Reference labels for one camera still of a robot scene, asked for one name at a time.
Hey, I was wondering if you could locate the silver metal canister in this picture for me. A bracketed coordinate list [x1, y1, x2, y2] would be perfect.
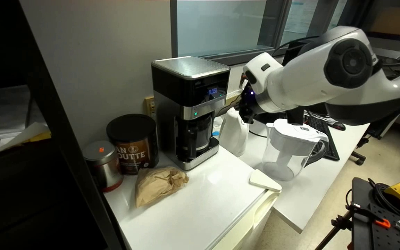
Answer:
[82, 140, 124, 193]

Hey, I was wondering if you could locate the white wedge-shaped lid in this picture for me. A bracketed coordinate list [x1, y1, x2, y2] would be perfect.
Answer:
[249, 169, 283, 193]

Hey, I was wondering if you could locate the glass coffee carafe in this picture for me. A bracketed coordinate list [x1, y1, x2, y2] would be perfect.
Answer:
[176, 114, 215, 162]

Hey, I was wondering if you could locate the window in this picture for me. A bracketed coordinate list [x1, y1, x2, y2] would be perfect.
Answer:
[170, 0, 348, 65]

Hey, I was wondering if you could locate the black and steel coffeemaker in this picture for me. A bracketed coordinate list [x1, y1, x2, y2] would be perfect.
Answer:
[151, 56, 231, 171]

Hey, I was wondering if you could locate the black monitor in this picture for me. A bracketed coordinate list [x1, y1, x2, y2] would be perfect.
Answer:
[282, 38, 325, 126]

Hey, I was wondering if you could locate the office chair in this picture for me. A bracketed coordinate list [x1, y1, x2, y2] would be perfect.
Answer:
[350, 104, 400, 166]

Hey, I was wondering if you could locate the black keyboard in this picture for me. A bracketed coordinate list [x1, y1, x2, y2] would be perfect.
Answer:
[303, 114, 340, 161]

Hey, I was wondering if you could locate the crumpled brown paper bag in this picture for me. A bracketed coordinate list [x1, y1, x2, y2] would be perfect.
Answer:
[134, 166, 190, 208]

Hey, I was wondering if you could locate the black computer mouse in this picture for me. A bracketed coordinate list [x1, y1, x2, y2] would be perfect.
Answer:
[326, 121, 347, 131]

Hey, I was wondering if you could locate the brown coffee can black lid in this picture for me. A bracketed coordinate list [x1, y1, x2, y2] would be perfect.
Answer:
[106, 114, 160, 175]

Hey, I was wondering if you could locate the coil of black cable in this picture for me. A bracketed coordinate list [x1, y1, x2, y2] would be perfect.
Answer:
[368, 178, 400, 220]

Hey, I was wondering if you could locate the dark shelf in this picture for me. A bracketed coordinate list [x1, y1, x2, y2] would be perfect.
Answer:
[0, 0, 123, 250]

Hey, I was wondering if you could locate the clear water filter pitcher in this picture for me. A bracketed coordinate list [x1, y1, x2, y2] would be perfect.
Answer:
[261, 118, 330, 182]

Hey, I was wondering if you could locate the stack of papers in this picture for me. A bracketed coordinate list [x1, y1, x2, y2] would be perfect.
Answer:
[0, 85, 52, 161]

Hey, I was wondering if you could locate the white electric kettle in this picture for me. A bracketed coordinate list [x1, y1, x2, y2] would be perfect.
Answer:
[218, 107, 249, 157]

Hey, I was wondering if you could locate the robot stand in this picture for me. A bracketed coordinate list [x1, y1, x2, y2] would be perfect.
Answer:
[351, 177, 400, 250]

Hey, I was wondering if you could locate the wall socket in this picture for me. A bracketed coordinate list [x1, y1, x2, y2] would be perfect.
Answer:
[144, 96, 156, 119]

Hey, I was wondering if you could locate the white mini fridge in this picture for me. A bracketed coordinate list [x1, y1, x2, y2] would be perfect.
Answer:
[103, 145, 281, 250]

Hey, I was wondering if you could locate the orange clamp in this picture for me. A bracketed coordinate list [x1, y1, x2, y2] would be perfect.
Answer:
[373, 216, 392, 230]

